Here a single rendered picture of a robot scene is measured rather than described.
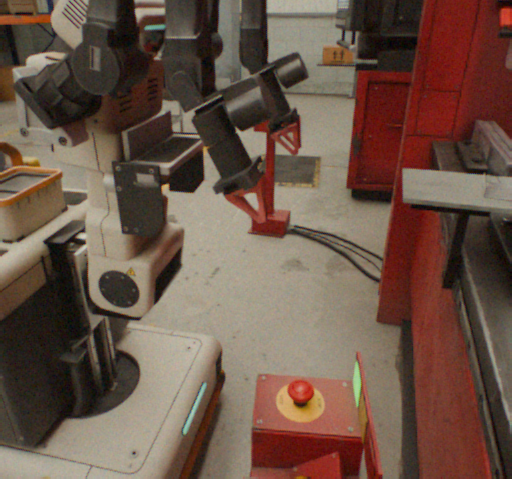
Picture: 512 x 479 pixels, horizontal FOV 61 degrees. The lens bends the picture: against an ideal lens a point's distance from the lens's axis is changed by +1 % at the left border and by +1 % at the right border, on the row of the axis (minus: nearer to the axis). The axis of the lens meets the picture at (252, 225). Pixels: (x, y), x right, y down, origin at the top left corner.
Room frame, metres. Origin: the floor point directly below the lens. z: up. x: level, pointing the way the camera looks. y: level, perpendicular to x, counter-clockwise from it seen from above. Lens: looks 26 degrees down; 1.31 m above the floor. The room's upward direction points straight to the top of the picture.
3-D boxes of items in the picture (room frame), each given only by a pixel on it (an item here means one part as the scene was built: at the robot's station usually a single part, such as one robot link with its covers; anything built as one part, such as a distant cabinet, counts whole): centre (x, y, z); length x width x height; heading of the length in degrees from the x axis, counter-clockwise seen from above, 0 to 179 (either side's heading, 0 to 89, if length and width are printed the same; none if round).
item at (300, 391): (0.48, -0.07, 0.79); 0.04 x 0.04 x 0.04
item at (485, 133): (1.28, -0.73, 0.92); 0.50 x 0.06 x 0.10; 163
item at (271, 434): (0.43, -0.08, 0.75); 0.20 x 0.16 x 0.18; 175
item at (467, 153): (1.35, -0.69, 0.89); 0.30 x 0.05 x 0.03; 163
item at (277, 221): (2.61, -0.11, 0.41); 0.25 x 0.20 x 0.83; 73
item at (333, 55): (3.25, -0.59, 1.04); 0.30 x 0.26 x 0.12; 167
